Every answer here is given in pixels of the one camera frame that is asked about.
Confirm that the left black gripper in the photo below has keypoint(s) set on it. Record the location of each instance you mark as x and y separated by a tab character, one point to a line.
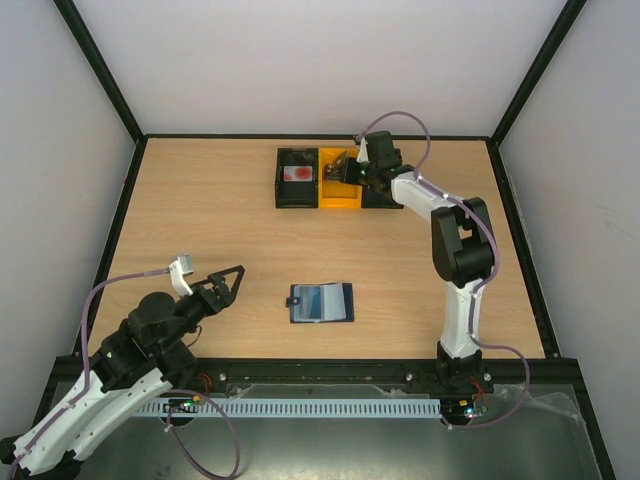
226	298

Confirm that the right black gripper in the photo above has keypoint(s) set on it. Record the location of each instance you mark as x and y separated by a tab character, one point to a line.
348	170

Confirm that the navy blue card holder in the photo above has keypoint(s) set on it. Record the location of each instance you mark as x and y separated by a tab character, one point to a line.
321	303

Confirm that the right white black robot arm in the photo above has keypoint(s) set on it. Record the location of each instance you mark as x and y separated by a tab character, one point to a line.
463	247

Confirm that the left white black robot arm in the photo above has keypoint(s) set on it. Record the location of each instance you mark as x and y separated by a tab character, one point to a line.
143	359

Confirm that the red white card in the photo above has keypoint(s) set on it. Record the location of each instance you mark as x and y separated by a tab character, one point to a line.
298	173

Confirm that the yellow middle bin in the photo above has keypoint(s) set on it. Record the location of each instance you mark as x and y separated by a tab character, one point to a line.
332	194

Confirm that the left black bin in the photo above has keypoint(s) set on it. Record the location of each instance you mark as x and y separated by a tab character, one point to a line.
296	194

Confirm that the black bin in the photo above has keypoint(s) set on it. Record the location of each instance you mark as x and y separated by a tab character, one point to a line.
380	197
296	194

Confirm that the right black bin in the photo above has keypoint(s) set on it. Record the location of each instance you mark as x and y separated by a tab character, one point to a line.
380	197

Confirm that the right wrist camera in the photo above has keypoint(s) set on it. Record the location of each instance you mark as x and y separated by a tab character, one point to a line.
362	156

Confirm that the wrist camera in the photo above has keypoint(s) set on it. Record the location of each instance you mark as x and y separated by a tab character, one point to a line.
362	156
179	268

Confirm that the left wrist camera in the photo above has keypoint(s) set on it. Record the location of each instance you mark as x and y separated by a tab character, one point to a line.
179	268

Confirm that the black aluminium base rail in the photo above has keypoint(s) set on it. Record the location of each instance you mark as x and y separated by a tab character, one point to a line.
412	376

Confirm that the grey slotted cable duct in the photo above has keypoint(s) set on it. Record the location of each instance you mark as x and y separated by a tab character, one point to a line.
297	408

